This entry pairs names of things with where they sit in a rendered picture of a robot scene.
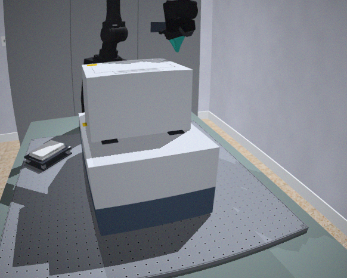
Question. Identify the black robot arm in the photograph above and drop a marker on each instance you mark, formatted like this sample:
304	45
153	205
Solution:
112	35

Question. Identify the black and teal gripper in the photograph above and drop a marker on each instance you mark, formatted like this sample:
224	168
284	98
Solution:
175	38

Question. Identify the white well pcr plate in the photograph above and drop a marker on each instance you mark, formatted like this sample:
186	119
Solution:
46	150

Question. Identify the grey lab instrument housing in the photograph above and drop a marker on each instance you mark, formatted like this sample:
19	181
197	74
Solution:
146	163

